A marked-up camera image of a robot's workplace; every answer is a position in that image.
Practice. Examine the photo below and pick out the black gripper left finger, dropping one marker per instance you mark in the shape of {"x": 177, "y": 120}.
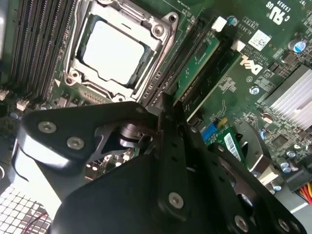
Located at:
{"x": 109, "y": 114}

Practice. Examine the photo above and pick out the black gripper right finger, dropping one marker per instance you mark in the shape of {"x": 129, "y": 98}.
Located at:
{"x": 215, "y": 170}

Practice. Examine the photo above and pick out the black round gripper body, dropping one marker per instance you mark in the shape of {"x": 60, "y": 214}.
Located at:
{"x": 117, "y": 195}

